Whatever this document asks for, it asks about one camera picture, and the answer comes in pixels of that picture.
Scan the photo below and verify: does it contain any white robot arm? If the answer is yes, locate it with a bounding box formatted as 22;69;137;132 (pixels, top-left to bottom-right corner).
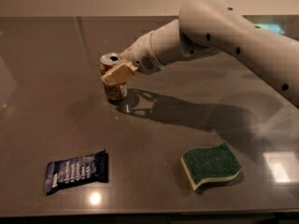
102;0;299;106

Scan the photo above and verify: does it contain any orange soda can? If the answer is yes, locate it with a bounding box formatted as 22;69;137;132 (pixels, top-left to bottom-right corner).
99;52;127;103

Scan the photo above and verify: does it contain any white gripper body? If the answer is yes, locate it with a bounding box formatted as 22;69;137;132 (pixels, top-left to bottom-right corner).
119;30;166;76

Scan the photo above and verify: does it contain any green and yellow sponge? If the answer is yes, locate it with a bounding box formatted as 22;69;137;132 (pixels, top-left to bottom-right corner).
181;142;242;191

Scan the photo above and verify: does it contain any dark blue snack wrapper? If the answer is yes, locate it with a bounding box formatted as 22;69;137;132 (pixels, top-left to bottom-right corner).
45;150;108;195

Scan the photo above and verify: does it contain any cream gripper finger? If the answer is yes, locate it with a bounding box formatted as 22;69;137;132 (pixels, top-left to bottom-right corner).
101;62;138;86

